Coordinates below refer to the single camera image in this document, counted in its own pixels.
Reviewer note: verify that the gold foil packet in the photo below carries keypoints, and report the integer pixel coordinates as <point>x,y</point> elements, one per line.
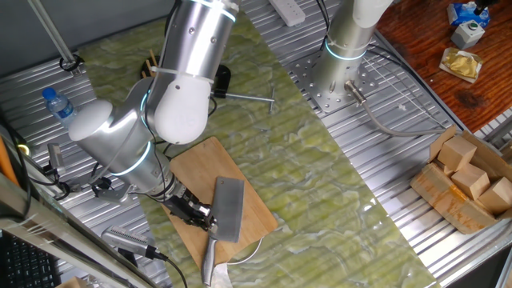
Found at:
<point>461,65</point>

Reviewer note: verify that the silver ribbed handheld device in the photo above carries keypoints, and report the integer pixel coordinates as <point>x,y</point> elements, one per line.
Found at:
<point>126,240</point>

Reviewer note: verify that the stainless steel cleaver knife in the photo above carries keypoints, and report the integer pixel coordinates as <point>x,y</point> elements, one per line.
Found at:
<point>230,208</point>

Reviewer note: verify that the black C-clamp with steel screw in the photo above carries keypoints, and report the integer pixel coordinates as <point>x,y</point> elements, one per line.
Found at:
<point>248,97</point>

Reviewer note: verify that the light wooden cube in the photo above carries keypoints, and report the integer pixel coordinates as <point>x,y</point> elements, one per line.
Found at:
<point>471,182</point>
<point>458,154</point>
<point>496,196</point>

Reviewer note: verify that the large light wooden block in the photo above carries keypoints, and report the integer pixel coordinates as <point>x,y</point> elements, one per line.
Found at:
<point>72,283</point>

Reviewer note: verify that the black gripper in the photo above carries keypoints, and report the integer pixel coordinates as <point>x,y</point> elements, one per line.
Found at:
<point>182,204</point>

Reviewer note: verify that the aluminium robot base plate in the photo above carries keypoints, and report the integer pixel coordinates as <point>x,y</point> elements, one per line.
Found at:
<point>308,80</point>

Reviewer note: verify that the brown cardboard box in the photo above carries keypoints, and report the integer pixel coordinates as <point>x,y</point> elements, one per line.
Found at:
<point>448,200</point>

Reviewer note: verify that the crumpled white tissue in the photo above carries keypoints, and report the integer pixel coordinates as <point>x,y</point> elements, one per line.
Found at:
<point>222,278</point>

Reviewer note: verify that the wooden knife rack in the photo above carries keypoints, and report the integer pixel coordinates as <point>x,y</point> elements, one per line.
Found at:
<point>151,66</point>

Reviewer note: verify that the clear water bottle blue label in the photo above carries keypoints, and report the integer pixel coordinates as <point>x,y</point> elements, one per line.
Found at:
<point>58,106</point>

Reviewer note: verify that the small camera on metal mount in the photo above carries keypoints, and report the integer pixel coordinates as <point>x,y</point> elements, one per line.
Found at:
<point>55,156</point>

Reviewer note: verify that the slanted aluminium pole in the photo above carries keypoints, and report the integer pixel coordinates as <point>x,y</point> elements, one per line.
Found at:
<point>52,34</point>

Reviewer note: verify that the bamboo cutting board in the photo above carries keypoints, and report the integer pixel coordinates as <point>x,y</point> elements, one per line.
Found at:
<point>200,164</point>

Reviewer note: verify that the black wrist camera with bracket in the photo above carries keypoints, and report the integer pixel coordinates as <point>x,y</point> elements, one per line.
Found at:
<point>110,192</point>

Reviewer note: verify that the black keyboard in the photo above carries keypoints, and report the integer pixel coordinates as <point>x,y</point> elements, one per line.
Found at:
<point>24,264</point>

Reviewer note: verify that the green marble pattern mat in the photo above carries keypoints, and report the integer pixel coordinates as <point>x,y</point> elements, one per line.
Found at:
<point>320,180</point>

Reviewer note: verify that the white power strip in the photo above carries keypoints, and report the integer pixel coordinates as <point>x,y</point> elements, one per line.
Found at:
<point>288,11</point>

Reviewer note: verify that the blue tissue pack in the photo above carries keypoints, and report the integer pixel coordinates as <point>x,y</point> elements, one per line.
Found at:
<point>464,14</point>

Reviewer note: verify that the aluminium frame bar with bracket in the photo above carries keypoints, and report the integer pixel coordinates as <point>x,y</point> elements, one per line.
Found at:
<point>80,248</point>

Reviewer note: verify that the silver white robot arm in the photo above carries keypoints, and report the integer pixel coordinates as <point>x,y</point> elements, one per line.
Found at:
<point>120,136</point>

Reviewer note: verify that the grey emergency button box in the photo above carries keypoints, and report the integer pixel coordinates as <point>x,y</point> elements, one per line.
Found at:
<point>467,35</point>

